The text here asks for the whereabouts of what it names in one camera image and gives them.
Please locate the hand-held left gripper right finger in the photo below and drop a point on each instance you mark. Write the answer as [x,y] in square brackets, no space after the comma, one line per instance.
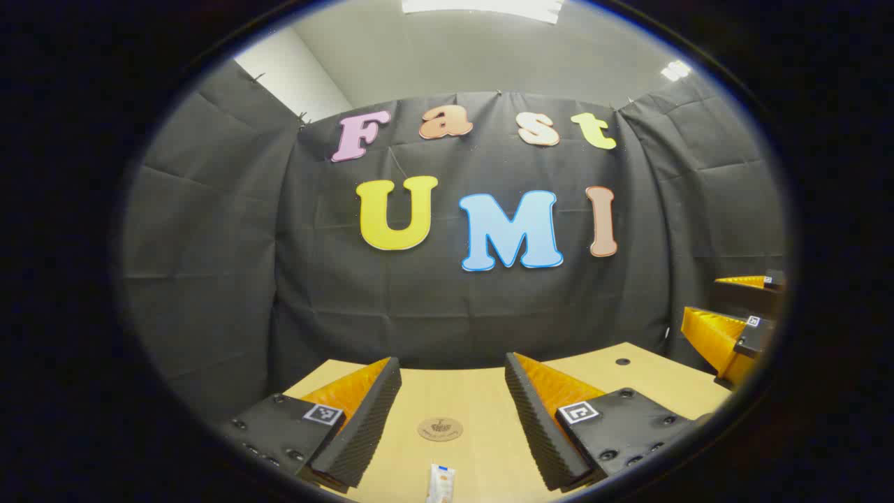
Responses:
[534,426]

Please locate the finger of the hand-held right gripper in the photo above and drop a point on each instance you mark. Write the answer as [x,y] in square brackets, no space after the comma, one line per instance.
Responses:
[716,339]
[747,297]

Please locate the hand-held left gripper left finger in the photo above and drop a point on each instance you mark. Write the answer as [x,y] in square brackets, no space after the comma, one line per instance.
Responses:
[363,426]

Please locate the round brown coaster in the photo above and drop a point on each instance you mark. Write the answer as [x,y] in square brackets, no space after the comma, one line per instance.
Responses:
[440,429]

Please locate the white toothpaste tube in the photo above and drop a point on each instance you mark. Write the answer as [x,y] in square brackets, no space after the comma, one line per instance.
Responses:
[441,483]

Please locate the light wooden desktop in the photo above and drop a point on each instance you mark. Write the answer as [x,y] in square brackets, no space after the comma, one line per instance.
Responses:
[475,398]

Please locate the black backdrop cloth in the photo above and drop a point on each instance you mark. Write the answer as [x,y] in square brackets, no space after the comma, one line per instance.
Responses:
[419,314]

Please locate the ceiling light panel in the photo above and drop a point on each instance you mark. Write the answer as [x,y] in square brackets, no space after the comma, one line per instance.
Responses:
[675,70]
[482,7]

